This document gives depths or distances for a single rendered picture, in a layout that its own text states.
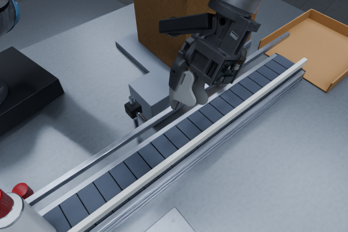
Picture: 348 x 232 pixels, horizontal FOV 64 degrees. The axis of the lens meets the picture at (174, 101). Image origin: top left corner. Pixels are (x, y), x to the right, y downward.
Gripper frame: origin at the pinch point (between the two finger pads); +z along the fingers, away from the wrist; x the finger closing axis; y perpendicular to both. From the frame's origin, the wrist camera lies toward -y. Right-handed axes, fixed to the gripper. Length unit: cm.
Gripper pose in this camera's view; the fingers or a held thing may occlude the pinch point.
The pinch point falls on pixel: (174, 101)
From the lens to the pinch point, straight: 53.9
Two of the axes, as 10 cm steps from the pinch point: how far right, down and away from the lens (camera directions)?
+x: 6.7, -1.0, 7.4
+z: -3.8, 8.0, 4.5
